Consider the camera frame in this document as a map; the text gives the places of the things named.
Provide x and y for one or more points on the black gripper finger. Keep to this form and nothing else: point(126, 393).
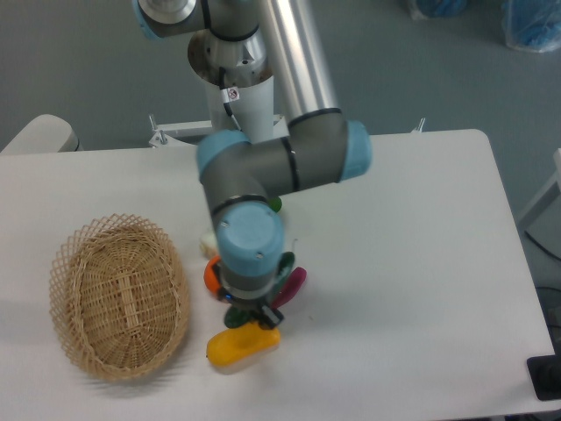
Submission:
point(269, 318)

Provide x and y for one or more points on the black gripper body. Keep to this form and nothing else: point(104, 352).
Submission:
point(258, 302)

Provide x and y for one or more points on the dark green cucumber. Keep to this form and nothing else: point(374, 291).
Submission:
point(235, 318)

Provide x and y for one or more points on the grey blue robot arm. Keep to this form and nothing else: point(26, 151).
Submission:
point(239, 176)

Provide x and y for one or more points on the woven wicker basket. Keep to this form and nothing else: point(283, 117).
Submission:
point(119, 297)

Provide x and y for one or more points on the purple sweet potato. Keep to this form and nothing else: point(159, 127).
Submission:
point(290, 287)

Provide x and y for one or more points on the orange tangerine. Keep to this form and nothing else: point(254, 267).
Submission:
point(211, 276)

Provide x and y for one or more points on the yellow mango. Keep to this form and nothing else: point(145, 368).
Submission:
point(234, 345)

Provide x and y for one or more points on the green bok choy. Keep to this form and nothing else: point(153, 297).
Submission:
point(208, 241)

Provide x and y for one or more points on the white chair armrest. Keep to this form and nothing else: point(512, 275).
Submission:
point(44, 134)

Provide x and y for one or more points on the black device at edge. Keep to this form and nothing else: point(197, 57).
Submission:
point(544, 372)

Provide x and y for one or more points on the white furniture at right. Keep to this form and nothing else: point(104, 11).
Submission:
point(542, 199)

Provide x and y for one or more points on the blue plastic bag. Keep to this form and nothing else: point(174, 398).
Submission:
point(429, 9)
point(531, 26)

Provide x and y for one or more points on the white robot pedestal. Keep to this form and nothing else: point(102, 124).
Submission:
point(238, 85)

